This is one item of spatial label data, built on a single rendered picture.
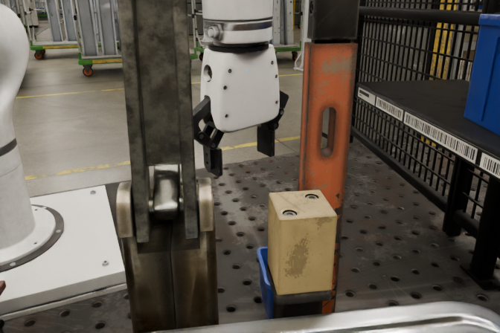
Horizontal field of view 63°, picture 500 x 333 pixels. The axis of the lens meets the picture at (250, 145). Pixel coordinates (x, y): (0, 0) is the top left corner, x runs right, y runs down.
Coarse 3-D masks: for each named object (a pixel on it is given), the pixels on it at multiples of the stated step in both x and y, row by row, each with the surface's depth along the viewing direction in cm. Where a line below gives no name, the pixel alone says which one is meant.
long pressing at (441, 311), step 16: (416, 304) 25; (432, 304) 25; (448, 304) 25; (464, 304) 25; (256, 320) 24; (272, 320) 24; (288, 320) 24; (304, 320) 24; (320, 320) 24; (336, 320) 24; (352, 320) 24; (368, 320) 24; (384, 320) 24; (400, 320) 24; (416, 320) 24; (432, 320) 24; (448, 320) 24; (464, 320) 24; (480, 320) 24; (496, 320) 24
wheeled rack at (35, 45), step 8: (24, 0) 789; (24, 8) 792; (32, 24) 884; (40, 32) 892; (80, 40) 858; (32, 48) 816; (40, 48) 822; (48, 48) 827; (56, 48) 832; (64, 48) 838; (40, 56) 835
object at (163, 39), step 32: (128, 0) 21; (160, 0) 22; (128, 32) 21; (160, 32) 23; (128, 64) 22; (160, 64) 23; (128, 96) 22; (160, 96) 23; (128, 128) 22; (160, 128) 24; (192, 128) 23; (160, 160) 24; (192, 160) 23; (192, 192) 23; (192, 224) 24
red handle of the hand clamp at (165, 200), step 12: (156, 168) 25; (168, 168) 25; (156, 180) 25; (168, 180) 25; (156, 192) 24; (168, 192) 24; (180, 192) 25; (156, 204) 24; (168, 204) 24; (180, 204) 24; (156, 216) 24; (168, 216) 24
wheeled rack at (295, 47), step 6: (198, 36) 790; (300, 36) 799; (300, 42) 802; (198, 48) 794; (204, 48) 775; (276, 48) 780; (282, 48) 786; (288, 48) 792; (294, 48) 797; (300, 48) 803; (294, 54) 811
